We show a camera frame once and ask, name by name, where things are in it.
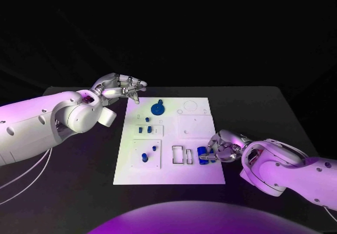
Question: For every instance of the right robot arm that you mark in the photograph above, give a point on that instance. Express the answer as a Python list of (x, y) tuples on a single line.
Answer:
[(290, 170)]

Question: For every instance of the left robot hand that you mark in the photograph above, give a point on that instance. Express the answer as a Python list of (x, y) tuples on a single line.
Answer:
[(115, 85)]

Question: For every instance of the blue long cylinder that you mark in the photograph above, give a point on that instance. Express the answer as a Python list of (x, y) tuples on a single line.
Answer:
[(202, 155)]

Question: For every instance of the blue gear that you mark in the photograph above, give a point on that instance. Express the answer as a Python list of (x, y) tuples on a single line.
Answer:
[(157, 108)]

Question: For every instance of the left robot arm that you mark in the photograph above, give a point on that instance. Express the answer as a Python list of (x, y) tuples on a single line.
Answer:
[(33, 118)]

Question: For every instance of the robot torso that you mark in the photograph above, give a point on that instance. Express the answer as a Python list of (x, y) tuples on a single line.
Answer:
[(202, 219)]

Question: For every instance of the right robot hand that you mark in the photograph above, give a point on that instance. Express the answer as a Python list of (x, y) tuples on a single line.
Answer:
[(226, 146)]

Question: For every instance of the white task board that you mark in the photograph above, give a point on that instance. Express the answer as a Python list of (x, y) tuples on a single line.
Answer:
[(169, 164)]

